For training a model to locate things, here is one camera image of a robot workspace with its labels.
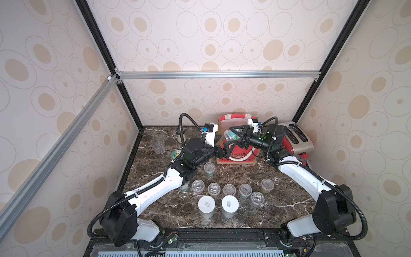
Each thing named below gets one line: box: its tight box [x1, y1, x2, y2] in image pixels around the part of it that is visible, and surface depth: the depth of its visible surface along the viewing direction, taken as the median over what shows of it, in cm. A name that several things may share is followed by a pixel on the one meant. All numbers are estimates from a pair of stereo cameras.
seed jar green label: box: [203, 161, 216, 176], surface depth 94 cm
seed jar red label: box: [239, 183, 253, 199], surface depth 85 cm
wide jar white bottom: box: [198, 194, 216, 219], surface depth 77 cm
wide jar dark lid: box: [221, 194, 240, 219], surface depth 77 cm
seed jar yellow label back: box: [260, 178, 274, 194], surface depth 87 cm
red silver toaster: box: [278, 121, 315, 165], surface depth 90 cm
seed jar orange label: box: [207, 182, 222, 197], surface depth 85 cm
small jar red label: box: [191, 179, 205, 195], surface depth 87 cm
